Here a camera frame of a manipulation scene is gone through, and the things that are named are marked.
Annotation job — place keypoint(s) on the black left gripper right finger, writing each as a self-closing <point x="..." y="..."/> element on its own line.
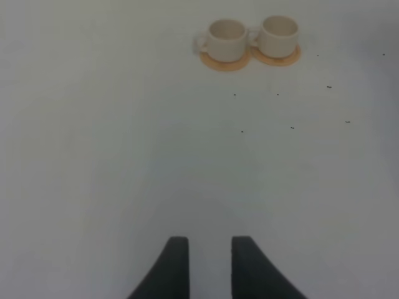
<point x="254" y="276"/>

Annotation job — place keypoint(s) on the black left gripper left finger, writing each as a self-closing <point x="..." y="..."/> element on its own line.
<point x="169" y="277"/>

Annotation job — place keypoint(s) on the left orange round coaster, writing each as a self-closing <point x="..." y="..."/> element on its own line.
<point x="225" y="66"/>

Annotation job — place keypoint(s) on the orange round coaster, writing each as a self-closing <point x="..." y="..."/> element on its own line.
<point x="225" y="66"/>
<point x="277" y="62"/>

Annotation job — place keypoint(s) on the right orange round coaster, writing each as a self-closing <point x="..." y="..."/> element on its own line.
<point x="277" y="62"/>

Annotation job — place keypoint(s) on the left white teacup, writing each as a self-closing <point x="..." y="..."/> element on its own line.
<point x="224" y="40"/>

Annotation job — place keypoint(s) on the white teacup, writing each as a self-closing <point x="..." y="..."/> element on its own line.
<point x="276" y="37"/>
<point x="224" y="40"/>

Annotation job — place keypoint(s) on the right white teacup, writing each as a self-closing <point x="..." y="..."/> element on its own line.
<point x="276" y="37"/>

